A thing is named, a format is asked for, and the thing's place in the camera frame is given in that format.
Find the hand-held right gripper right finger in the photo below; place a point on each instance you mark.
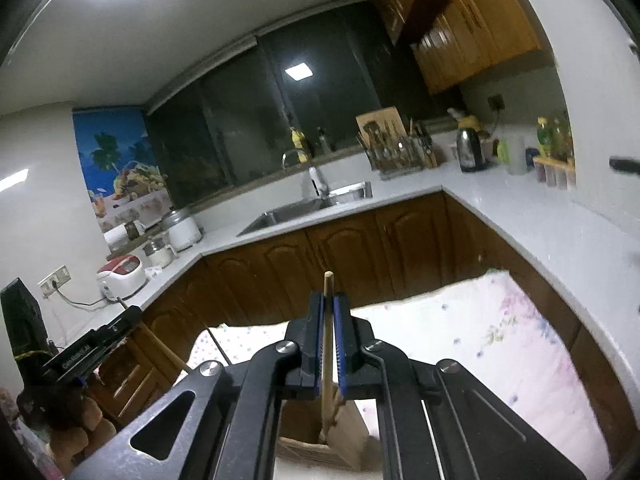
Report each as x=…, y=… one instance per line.
x=342, y=345

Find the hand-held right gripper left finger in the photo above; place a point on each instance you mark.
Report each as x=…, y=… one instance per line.
x=315, y=345

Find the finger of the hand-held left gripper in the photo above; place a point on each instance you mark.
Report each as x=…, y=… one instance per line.
x=122, y=322

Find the wooden chopstick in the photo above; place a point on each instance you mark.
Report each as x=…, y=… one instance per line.
x=326, y=360
x=165, y=350

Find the wooden utensil holder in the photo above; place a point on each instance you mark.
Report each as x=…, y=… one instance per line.
x=345, y=435

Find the metal chopstick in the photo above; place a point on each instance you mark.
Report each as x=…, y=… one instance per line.
x=220, y=347

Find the person's left hand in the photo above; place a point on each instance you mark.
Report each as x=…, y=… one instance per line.
x=90, y=422

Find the white and red rice cooker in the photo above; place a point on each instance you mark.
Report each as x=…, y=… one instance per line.
x=122, y=275

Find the small white lidded pot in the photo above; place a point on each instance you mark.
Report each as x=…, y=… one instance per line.
x=159, y=254

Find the paper towel roll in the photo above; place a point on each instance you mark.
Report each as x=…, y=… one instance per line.
x=116, y=236

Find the wooden lower cabinets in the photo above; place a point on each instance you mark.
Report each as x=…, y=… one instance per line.
x=350, y=255

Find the wooden cabinets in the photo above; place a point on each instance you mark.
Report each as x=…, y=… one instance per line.
x=350, y=255
x=460, y=25

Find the dark jar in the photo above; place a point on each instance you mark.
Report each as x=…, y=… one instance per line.
x=134, y=230

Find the white cooker with metal lid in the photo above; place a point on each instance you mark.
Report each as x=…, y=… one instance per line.
x=181, y=230

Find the floral white tablecloth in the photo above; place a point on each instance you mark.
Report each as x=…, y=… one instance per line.
x=475, y=340

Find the steel sink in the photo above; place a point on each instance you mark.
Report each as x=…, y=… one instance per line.
x=285, y=215

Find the chrome faucet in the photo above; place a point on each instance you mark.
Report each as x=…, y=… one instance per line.
x=317, y=180
x=289, y=157

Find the knife and utensil rack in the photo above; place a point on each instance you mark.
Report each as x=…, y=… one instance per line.
x=400, y=152

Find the yellow dish soap bottle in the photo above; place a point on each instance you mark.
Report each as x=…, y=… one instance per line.
x=298, y=142

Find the clear glass bottle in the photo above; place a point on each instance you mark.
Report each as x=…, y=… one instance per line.
x=323, y=141

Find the dark kitchen window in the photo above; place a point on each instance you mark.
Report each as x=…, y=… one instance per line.
x=250, y=130

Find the wooden cutting board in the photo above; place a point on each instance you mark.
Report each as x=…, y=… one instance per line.
x=375, y=117

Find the steel electric kettle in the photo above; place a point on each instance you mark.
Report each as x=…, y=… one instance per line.
x=470, y=150

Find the white kitchen countertop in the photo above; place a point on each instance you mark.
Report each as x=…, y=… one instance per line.
x=540, y=215

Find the green cup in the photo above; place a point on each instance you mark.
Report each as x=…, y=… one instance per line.
x=502, y=152

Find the spice jar rack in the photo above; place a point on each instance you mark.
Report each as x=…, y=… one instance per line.
x=555, y=172

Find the cooking oil bottle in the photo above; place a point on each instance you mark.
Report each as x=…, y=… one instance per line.
x=544, y=137
x=559, y=137

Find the wooden upper cabinets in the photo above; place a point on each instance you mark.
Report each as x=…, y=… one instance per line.
x=460, y=25

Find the wall socket strip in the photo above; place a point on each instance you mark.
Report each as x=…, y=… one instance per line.
x=55, y=280

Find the tropical fruit wall poster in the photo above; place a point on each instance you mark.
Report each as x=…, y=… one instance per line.
x=120, y=170

